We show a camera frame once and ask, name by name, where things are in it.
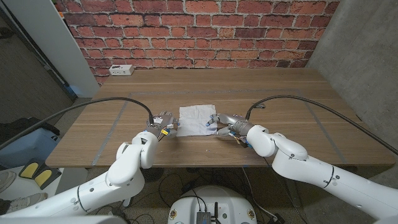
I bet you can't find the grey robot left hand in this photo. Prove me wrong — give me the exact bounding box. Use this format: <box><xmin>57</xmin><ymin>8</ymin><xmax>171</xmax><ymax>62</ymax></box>
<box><xmin>145</xmin><ymin>110</ymin><xmax>180</xmax><ymax>139</ymax></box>

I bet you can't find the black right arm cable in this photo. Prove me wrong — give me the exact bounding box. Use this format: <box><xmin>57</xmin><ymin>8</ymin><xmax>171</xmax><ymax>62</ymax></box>
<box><xmin>245</xmin><ymin>95</ymin><xmax>398</xmax><ymax>156</ymax></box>

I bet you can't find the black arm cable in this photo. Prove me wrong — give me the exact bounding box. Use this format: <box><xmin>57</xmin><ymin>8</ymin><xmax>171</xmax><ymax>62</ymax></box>
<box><xmin>245</xmin><ymin>95</ymin><xmax>398</xmax><ymax>156</ymax></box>
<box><xmin>0</xmin><ymin>96</ymin><xmax>155</xmax><ymax>150</ymax></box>

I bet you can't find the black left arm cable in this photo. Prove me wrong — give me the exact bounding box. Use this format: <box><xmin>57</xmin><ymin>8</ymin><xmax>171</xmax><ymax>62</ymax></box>
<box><xmin>0</xmin><ymin>96</ymin><xmax>155</xmax><ymax>150</ymax></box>

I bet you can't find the black floor cable loop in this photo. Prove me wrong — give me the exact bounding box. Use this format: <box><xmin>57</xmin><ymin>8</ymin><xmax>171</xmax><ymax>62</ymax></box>
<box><xmin>157</xmin><ymin>172</ymin><xmax>185</xmax><ymax>208</ymax></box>

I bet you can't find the yellow black foot pedal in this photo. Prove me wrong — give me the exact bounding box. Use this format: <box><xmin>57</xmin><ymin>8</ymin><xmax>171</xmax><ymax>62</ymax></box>
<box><xmin>33</xmin><ymin>167</ymin><xmax>62</xmax><ymax>190</ymax></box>
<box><xmin>18</xmin><ymin>160</ymin><xmax>40</xmax><ymax>180</ymax></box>

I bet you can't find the red brick print backdrop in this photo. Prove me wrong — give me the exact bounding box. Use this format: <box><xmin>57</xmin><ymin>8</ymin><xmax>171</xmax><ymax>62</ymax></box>
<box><xmin>55</xmin><ymin>0</ymin><xmax>340</xmax><ymax>86</ymax></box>

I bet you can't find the black round floor fan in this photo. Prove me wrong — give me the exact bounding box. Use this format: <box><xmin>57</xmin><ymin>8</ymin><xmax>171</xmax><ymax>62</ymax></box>
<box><xmin>141</xmin><ymin>167</ymin><xmax>165</xmax><ymax>183</ymax></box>

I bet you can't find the white wall panel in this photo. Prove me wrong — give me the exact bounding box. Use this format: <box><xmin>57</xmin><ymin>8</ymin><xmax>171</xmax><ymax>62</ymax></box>
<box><xmin>2</xmin><ymin>0</ymin><xmax>100</xmax><ymax>99</ymax></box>

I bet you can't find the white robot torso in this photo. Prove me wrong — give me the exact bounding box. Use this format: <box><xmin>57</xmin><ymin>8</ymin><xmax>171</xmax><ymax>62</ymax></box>
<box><xmin>167</xmin><ymin>185</ymin><xmax>258</xmax><ymax>224</ymax></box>

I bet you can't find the black bag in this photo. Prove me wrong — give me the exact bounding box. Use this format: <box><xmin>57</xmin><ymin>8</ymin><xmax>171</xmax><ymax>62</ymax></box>
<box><xmin>0</xmin><ymin>117</ymin><xmax>60</xmax><ymax>146</ymax></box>

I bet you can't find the white tissue sheet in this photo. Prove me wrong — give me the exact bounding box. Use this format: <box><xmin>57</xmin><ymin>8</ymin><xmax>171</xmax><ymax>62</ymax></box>
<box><xmin>176</xmin><ymin>104</ymin><xmax>218</xmax><ymax>137</ymax></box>

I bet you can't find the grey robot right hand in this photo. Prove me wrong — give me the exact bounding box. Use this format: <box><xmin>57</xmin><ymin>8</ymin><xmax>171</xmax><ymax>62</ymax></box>
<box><xmin>205</xmin><ymin>113</ymin><xmax>256</xmax><ymax>139</ymax></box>

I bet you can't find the white power strip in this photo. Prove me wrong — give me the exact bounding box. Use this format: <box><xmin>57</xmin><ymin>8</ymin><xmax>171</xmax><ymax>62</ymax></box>
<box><xmin>108</xmin><ymin>64</ymin><xmax>135</xmax><ymax>77</ymax></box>

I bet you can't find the blue plastic container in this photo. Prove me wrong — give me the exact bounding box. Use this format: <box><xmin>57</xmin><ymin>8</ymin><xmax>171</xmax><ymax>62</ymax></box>
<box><xmin>0</xmin><ymin>127</ymin><xmax>60</xmax><ymax>169</ymax></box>

